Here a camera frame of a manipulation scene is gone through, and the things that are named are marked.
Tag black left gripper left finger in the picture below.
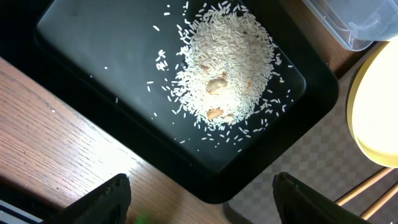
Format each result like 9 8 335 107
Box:
43 174 131 224

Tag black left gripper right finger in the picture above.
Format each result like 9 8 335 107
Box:
272 172 370 224

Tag wooden chopstick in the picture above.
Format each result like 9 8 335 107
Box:
360 183 398 220
335 167 394 206

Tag yellow plate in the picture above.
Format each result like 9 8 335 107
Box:
346 40 397 169

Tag rice leftovers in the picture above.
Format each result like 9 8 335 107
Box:
146 0 295 153

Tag black waste tray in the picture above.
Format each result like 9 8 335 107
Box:
1 0 339 204

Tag dark brown serving tray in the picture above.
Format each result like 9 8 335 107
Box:
220 42 398 224

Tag clear plastic bin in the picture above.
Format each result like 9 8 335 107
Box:
303 0 397 52

